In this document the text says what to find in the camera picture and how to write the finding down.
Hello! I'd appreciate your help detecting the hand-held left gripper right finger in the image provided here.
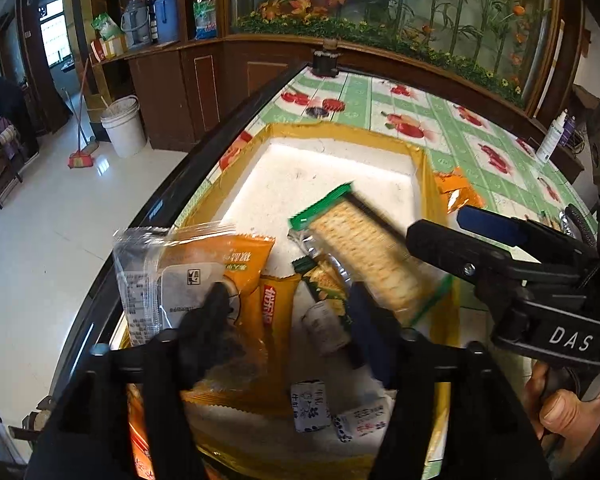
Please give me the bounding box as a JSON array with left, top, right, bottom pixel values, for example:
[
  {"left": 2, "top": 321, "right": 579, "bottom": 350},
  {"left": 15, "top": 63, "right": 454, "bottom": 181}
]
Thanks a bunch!
[{"left": 346, "top": 282, "right": 551, "bottom": 480}]

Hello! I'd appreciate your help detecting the red and white box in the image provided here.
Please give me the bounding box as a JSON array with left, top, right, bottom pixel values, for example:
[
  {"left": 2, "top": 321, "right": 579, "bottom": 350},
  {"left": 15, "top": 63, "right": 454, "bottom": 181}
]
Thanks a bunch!
[{"left": 89, "top": 35, "right": 129, "bottom": 64}]

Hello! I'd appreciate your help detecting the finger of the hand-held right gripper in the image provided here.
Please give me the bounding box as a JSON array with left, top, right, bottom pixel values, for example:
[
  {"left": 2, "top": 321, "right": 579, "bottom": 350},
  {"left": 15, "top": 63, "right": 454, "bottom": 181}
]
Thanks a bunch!
[
  {"left": 405, "top": 218, "right": 581, "bottom": 307},
  {"left": 456, "top": 204, "right": 596, "bottom": 271}
]

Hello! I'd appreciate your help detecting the black jar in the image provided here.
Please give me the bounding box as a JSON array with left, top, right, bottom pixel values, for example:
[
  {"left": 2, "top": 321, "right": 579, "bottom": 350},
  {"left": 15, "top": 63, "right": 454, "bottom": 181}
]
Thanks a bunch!
[{"left": 311, "top": 38, "right": 340, "bottom": 79}]

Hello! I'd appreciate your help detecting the purple bottle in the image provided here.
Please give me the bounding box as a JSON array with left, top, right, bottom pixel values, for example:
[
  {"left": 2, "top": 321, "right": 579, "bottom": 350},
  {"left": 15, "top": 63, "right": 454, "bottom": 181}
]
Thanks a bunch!
[{"left": 560, "top": 116, "right": 579, "bottom": 149}]

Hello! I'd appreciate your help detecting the grey kettle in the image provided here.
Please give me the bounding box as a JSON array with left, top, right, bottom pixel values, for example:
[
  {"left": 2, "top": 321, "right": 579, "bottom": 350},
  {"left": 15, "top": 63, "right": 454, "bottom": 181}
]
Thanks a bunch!
[{"left": 120, "top": 0, "right": 154, "bottom": 49}]

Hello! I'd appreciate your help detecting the fruit print green tablecloth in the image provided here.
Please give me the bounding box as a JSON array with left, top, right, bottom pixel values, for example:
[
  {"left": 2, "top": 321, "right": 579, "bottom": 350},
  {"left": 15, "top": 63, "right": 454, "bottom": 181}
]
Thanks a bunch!
[{"left": 170, "top": 65, "right": 600, "bottom": 480}]

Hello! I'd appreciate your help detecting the person's right hand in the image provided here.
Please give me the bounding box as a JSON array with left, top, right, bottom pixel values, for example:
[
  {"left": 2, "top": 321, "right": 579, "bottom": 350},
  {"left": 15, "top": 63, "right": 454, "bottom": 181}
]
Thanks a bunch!
[{"left": 522, "top": 361, "right": 600, "bottom": 440}]

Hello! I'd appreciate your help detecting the green corn snack packet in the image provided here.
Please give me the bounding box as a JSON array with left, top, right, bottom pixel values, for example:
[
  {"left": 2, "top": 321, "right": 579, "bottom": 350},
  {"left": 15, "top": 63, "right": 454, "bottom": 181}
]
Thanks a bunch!
[{"left": 292, "top": 255, "right": 354, "bottom": 312}]

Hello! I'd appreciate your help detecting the green cracker packet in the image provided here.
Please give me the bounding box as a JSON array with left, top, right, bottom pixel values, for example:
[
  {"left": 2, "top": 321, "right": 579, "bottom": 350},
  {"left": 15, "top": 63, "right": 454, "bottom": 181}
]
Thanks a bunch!
[{"left": 287, "top": 182, "right": 454, "bottom": 327}]

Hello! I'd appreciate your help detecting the small orange snack packet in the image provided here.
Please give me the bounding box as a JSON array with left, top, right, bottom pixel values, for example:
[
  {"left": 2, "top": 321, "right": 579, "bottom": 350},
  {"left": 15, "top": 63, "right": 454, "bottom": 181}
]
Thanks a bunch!
[
  {"left": 442, "top": 187, "right": 487, "bottom": 216},
  {"left": 433, "top": 168, "right": 474, "bottom": 196}
]

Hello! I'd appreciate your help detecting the red broom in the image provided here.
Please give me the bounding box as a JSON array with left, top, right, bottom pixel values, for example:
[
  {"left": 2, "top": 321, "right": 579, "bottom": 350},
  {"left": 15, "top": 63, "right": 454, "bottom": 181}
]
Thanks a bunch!
[{"left": 68, "top": 57, "right": 97, "bottom": 170}]

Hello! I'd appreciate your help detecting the orange snack stick packet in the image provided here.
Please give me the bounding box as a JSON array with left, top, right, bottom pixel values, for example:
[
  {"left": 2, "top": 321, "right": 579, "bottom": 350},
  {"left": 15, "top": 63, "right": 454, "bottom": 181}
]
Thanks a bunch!
[{"left": 256, "top": 272, "right": 304, "bottom": 412}]

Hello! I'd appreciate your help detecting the artificial flower display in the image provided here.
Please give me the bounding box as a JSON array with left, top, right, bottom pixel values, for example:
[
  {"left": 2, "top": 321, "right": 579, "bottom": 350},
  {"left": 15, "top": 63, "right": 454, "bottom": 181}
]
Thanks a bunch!
[{"left": 225, "top": 0, "right": 562, "bottom": 112}]

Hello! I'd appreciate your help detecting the small grey candy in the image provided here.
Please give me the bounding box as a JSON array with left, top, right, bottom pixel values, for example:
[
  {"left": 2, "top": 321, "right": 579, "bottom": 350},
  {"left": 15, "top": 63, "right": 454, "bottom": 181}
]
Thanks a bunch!
[{"left": 302, "top": 300, "right": 351, "bottom": 356}]

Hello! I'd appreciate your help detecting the clear and orange cake packet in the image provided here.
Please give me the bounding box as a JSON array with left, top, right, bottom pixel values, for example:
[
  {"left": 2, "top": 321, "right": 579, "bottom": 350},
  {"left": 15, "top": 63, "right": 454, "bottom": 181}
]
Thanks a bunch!
[{"left": 112, "top": 220, "right": 276, "bottom": 407}]

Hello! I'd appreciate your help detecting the blue thermos jug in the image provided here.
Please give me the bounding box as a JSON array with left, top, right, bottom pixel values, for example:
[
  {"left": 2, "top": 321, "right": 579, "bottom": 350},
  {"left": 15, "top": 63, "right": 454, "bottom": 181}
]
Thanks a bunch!
[{"left": 152, "top": 0, "right": 180, "bottom": 44}]

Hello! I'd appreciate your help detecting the white wrapped candy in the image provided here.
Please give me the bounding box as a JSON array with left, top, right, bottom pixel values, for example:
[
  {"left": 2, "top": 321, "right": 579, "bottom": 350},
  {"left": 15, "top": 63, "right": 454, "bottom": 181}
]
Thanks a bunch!
[
  {"left": 332, "top": 397, "right": 394, "bottom": 444},
  {"left": 289, "top": 379, "right": 334, "bottom": 434}
]

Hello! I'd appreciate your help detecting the green and white bag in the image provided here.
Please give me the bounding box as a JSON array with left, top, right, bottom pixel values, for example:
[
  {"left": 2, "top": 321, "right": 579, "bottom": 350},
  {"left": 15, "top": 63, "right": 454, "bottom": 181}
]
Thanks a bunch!
[{"left": 90, "top": 12, "right": 124, "bottom": 41}]

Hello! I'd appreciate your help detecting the white plastic bucket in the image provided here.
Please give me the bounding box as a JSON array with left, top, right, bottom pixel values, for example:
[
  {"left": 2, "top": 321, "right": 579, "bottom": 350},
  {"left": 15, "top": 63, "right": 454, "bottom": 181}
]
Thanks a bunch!
[{"left": 100, "top": 96, "right": 147, "bottom": 159}]

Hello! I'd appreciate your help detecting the blue and green bag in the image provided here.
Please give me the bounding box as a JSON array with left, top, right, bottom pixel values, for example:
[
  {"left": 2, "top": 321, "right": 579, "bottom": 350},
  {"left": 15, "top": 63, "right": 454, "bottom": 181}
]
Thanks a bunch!
[{"left": 193, "top": 0, "right": 217, "bottom": 40}]

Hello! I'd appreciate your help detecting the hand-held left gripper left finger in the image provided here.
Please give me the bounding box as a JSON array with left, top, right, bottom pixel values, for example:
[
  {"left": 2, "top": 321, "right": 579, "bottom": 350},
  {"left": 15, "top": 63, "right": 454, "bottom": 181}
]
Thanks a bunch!
[{"left": 27, "top": 282, "right": 236, "bottom": 480}]

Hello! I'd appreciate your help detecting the wooden chair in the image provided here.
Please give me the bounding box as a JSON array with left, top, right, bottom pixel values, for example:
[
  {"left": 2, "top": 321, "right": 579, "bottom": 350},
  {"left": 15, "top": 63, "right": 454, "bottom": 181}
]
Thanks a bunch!
[{"left": 0, "top": 110, "right": 24, "bottom": 210}]

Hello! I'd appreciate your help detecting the wooden counter cabinet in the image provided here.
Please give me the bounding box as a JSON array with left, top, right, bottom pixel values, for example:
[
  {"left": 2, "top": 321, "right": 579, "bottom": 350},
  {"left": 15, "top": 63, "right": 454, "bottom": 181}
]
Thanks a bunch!
[{"left": 92, "top": 37, "right": 302, "bottom": 154}]

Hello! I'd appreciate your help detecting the white spray bottle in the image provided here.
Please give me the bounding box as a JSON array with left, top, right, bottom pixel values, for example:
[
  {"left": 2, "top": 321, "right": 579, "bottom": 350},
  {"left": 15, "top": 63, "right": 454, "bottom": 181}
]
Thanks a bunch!
[{"left": 535, "top": 114, "right": 567, "bottom": 162}]

